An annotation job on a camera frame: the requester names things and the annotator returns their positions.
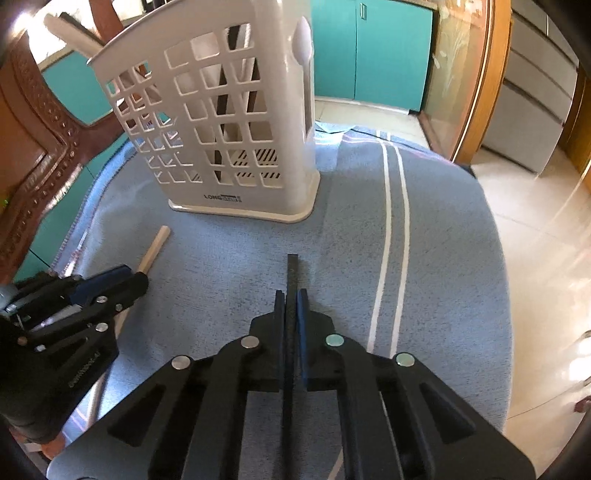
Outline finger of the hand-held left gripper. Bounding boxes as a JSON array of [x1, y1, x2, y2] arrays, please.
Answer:
[[69, 264, 131, 305], [76, 272, 150, 330]]

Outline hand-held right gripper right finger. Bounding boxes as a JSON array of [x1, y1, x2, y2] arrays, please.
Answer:
[[295, 288, 539, 480]]

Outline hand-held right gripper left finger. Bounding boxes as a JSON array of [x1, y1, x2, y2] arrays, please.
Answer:
[[46, 290, 288, 480]]

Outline light wooden chopstick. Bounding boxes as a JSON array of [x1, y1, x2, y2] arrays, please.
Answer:
[[111, 225, 171, 333]]

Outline smooth black chopstick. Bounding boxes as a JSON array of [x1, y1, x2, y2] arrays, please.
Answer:
[[279, 253, 301, 480]]

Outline cream chopstick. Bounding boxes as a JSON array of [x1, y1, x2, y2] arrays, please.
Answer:
[[44, 13, 107, 58]]

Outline white plastic utensil basket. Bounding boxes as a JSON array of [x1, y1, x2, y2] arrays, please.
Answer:
[[87, 0, 321, 225]]

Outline blue striped towel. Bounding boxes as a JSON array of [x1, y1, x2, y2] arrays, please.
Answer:
[[51, 121, 514, 462]]

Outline carved wooden chair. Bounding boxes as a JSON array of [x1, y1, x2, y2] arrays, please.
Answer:
[[0, 0, 153, 282]]

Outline teal cabinet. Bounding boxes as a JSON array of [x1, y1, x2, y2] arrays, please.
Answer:
[[310, 0, 437, 113]]

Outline wooden framed glass door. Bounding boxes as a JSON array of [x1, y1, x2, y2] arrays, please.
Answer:
[[418, 0, 514, 164]]

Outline grey drawer cabinet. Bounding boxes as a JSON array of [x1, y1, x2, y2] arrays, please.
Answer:
[[480, 11, 581, 175]]

